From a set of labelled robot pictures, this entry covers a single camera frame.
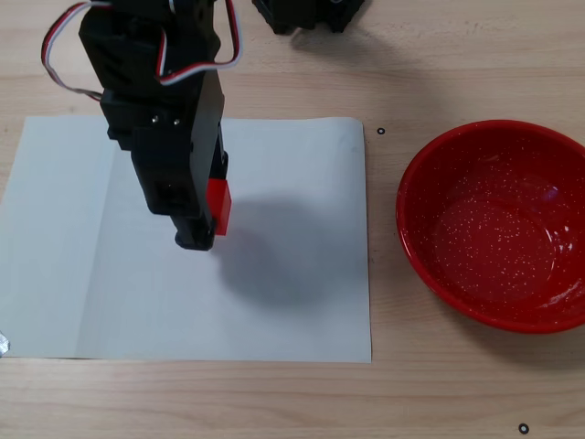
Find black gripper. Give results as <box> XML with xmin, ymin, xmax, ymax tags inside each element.
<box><xmin>77</xmin><ymin>0</ymin><xmax>230</xmax><ymax>252</ymax></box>

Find red cube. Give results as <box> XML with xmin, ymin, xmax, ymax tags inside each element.
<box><xmin>205</xmin><ymin>178</ymin><xmax>234</xmax><ymax>238</ymax></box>

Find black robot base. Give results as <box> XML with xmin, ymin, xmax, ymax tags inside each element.
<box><xmin>250</xmin><ymin>0</ymin><xmax>369</xmax><ymax>36</ymax></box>

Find red speckled bowl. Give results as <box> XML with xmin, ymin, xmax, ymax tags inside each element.
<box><xmin>395</xmin><ymin>119</ymin><xmax>585</xmax><ymax>336</ymax></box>

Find white paper sheet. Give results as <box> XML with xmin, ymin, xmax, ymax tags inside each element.
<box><xmin>0</xmin><ymin>115</ymin><xmax>374</xmax><ymax>366</ymax></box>

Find red white black servo cable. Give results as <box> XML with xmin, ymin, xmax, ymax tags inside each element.
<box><xmin>41</xmin><ymin>0</ymin><xmax>242</xmax><ymax>103</ymax></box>

